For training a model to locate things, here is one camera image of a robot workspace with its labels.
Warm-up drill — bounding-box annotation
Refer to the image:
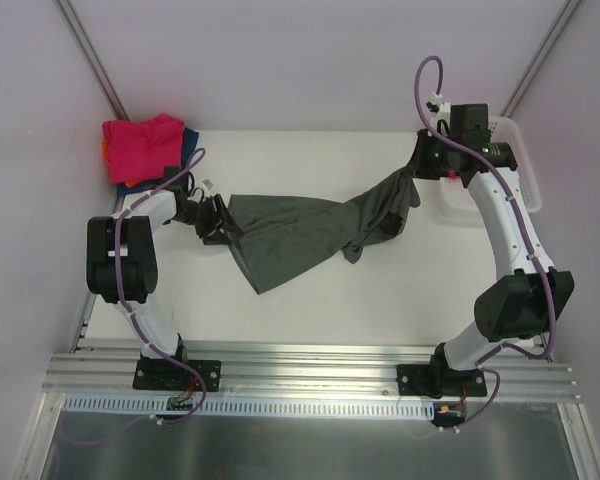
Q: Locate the dark grey t-shirt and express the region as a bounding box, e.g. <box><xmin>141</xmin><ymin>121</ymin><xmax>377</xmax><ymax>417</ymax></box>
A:
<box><xmin>229</xmin><ymin>166</ymin><xmax>420</xmax><ymax>294</ymax></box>

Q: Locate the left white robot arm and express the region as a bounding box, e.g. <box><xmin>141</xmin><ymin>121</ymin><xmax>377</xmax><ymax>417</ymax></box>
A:
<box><xmin>86</xmin><ymin>172</ymin><xmax>243</xmax><ymax>388</ymax></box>

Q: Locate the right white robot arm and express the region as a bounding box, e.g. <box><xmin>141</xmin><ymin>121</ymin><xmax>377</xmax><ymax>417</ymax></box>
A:
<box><xmin>397</xmin><ymin>97</ymin><xmax>574</xmax><ymax>399</ymax></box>

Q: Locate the white plastic basket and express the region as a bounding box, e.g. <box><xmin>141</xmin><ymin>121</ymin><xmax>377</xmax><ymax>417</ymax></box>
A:
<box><xmin>439</xmin><ymin>116</ymin><xmax>543</xmax><ymax>226</ymax></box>

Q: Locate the folded blue t-shirt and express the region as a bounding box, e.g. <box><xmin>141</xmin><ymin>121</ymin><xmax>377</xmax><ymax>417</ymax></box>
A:
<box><xmin>116</xmin><ymin>128</ymin><xmax>199</xmax><ymax>197</ymax></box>

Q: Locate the folded pink t-shirt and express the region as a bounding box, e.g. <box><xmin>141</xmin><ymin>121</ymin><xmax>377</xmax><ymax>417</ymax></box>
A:
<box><xmin>102</xmin><ymin>114</ymin><xmax>184</xmax><ymax>180</ymax></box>

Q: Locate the folded orange t-shirt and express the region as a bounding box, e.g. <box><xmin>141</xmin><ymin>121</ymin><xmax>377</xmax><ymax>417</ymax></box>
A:
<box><xmin>101</xmin><ymin>140</ymin><xmax>149</xmax><ymax>187</ymax></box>

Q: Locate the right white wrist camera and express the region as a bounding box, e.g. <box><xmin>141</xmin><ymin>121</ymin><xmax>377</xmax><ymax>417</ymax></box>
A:
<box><xmin>426</xmin><ymin>92</ymin><xmax>451</xmax><ymax>134</ymax></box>

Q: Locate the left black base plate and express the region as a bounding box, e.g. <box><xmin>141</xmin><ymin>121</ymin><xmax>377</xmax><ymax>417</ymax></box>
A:
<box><xmin>132</xmin><ymin>357</ymin><xmax>222</xmax><ymax>392</ymax></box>

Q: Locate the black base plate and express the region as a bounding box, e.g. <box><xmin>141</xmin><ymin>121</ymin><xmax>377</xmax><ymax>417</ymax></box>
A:
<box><xmin>132</xmin><ymin>357</ymin><xmax>222</xmax><ymax>392</ymax></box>
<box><xmin>396</xmin><ymin>364</ymin><xmax>487</xmax><ymax>399</ymax></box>

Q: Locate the aluminium mounting rail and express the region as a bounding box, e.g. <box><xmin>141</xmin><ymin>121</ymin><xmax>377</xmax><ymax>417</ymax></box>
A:
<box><xmin>42</xmin><ymin>339</ymin><xmax>584</xmax><ymax>403</ymax></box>

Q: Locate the white slotted cable duct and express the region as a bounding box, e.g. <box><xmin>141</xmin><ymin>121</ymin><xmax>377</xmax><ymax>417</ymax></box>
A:
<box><xmin>63</xmin><ymin>394</ymin><xmax>434</xmax><ymax>421</ymax></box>

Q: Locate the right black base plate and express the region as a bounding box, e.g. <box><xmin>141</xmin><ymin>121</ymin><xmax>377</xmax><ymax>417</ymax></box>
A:
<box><xmin>396</xmin><ymin>364</ymin><xmax>487</xmax><ymax>399</ymax></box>

